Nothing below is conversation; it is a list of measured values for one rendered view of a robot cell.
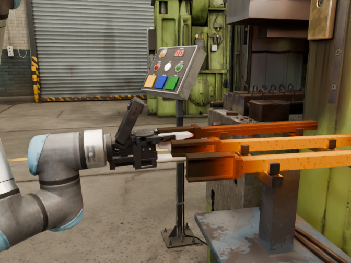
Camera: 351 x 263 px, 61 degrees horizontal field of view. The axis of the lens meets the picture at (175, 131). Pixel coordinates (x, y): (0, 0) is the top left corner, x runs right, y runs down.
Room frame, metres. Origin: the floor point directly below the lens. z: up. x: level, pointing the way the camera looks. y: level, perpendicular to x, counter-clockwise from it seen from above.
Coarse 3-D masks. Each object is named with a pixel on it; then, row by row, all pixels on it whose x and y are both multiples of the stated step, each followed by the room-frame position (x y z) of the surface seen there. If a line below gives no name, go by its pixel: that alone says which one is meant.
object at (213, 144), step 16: (176, 144) 0.60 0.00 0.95; (192, 144) 0.60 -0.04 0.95; (208, 144) 0.61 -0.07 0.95; (224, 144) 0.62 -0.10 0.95; (240, 144) 0.62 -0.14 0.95; (256, 144) 0.63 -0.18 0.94; (272, 144) 0.64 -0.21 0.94; (288, 144) 0.64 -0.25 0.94; (304, 144) 0.65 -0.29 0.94; (320, 144) 0.66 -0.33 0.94; (336, 144) 0.66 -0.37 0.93
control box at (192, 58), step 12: (168, 48) 1.80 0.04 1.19; (180, 48) 1.71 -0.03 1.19; (192, 48) 1.63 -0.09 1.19; (156, 60) 1.83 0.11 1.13; (168, 60) 1.74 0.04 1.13; (180, 60) 1.65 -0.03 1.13; (192, 60) 1.59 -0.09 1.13; (156, 72) 1.76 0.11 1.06; (168, 72) 1.68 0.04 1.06; (180, 72) 1.60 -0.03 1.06; (192, 72) 1.59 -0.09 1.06; (144, 84) 1.79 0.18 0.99; (180, 84) 1.55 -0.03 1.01; (192, 84) 1.59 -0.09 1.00; (168, 96) 1.65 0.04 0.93; (180, 96) 1.54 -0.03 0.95
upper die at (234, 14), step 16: (240, 0) 1.20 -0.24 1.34; (256, 0) 1.14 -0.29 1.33; (272, 0) 1.16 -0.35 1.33; (288, 0) 1.17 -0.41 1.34; (304, 0) 1.19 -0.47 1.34; (240, 16) 1.20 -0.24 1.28; (256, 16) 1.14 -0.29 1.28; (272, 16) 1.16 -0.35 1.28; (288, 16) 1.17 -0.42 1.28; (304, 16) 1.19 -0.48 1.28
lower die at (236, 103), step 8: (224, 96) 1.32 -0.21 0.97; (232, 96) 1.24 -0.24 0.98; (240, 96) 1.17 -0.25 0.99; (248, 96) 1.14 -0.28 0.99; (256, 96) 1.15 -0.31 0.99; (264, 96) 1.15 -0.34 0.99; (272, 96) 1.16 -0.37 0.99; (280, 96) 1.17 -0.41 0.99; (288, 96) 1.18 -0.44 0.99; (296, 96) 1.19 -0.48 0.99; (224, 104) 1.32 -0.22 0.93; (232, 104) 1.23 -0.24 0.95; (240, 104) 1.16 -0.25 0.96; (240, 112) 1.16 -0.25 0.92; (248, 112) 1.14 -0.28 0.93; (296, 112) 1.19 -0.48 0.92
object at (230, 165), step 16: (192, 160) 0.48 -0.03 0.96; (208, 160) 0.49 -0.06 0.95; (224, 160) 0.50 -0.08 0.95; (240, 160) 0.49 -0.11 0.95; (256, 160) 0.50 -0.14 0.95; (272, 160) 0.51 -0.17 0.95; (288, 160) 0.51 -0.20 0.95; (304, 160) 0.52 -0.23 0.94; (320, 160) 0.52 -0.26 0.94; (336, 160) 0.53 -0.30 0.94; (192, 176) 0.49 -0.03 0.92; (208, 176) 0.49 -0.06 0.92; (224, 176) 0.49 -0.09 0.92; (240, 176) 0.49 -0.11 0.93
